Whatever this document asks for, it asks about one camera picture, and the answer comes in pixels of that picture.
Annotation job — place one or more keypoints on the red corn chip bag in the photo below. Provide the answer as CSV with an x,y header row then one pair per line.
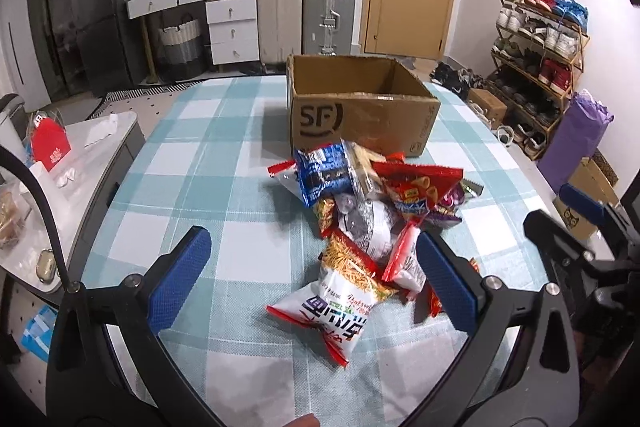
x,y
414,189

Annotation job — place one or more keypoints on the white drawer cabinet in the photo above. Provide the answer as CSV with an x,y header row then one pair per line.
x,y
232,25

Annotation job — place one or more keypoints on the blue Oreo snack bag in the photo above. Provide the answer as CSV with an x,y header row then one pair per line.
x,y
322,172

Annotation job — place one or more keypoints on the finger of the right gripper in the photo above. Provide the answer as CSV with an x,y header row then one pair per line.
x,y
557,248
585,205

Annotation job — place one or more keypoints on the brown SF cardboard box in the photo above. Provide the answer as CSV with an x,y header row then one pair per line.
x,y
373,101

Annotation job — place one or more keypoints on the white red-edged snack bag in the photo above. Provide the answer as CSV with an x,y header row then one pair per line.
x,y
403,268

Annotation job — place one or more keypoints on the white side table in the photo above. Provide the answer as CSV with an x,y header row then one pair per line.
x,y
85,182

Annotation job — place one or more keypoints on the small brown cardboard box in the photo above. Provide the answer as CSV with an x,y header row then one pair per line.
x,y
493,108

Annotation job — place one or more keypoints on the beige hard suitcase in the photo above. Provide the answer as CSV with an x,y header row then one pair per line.
x,y
279,30

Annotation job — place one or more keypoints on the purple paper bag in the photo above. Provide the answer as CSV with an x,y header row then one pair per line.
x,y
578,135

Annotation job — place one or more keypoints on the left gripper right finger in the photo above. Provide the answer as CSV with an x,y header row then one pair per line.
x,y
518,366

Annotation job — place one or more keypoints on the silver aluminium suitcase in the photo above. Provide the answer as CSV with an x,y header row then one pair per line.
x,y
328,26

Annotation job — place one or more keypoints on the silver grey snack bag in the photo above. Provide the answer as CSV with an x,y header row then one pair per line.
x,y
372,225

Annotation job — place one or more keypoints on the purple candy bag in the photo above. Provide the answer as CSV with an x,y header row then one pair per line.
x,y
447,213

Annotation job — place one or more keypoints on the white red noodle snack bag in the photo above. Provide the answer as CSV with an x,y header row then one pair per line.
x,y
339,303

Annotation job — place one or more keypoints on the dark grey refrigerator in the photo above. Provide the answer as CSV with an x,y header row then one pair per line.
x,y
110,45

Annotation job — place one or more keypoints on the wooden shoe rack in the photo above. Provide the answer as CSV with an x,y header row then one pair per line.
x,y
539,55

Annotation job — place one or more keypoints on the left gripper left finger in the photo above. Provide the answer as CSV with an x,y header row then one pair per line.
x,y
107,365

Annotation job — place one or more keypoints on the patterned black white rug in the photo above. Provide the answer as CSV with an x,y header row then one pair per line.
x,y
122,95

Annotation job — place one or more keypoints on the person's left hand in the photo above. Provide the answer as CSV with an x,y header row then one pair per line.
x,y
308,420

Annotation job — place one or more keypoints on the black white laundry basket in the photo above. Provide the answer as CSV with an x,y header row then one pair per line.
x,y
183,49

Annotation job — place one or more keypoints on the red gift box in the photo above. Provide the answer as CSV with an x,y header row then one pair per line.
x,y
49,142

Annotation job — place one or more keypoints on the checked blue white tablecloth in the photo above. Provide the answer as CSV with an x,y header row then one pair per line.
x,y
205,162

